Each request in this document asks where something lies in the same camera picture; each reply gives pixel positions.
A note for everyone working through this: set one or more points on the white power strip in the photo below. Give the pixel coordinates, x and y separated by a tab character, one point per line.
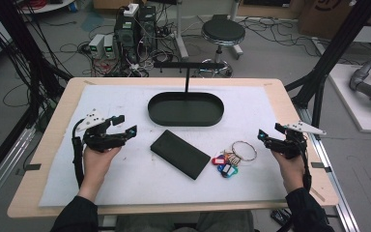
131	9

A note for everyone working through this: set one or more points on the white table mat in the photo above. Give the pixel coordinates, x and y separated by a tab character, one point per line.
135	180

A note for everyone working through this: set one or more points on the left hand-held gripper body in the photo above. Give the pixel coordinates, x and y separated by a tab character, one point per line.
101	140

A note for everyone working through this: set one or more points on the black foot pedal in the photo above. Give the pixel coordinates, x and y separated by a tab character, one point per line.
281	216

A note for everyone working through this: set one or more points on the aluminium rail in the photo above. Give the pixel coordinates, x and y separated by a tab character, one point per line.
331	180
3	167

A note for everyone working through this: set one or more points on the black oval tray with rack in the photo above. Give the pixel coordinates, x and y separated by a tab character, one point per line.
185	109

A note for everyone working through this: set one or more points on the black computer tower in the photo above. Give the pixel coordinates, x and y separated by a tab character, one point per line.
135	32

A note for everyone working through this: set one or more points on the grey power supply unit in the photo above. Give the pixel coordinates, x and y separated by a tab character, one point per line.
109	46
96	45

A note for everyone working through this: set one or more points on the person's left hand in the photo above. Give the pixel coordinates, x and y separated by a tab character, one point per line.
96	167

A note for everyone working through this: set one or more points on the cardboard box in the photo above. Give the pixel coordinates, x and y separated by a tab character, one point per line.
325	16

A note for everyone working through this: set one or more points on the black frame post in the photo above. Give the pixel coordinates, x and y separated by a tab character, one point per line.
22	45
331	54

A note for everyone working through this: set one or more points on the black tape strip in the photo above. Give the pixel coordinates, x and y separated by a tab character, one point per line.
320	166
32	167

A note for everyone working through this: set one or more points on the black wallet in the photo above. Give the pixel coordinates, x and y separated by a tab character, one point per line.
180	154

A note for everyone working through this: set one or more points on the white metal table leg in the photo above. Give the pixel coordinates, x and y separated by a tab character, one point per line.
181	35

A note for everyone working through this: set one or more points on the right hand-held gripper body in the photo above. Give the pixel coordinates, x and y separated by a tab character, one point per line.
288	145

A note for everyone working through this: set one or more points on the black round stool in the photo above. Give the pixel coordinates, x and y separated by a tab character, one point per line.
223	32

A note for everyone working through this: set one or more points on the person's right hand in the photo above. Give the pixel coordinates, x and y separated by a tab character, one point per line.
292	172

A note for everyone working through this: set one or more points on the white platform board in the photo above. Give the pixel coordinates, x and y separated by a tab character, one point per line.
357	109

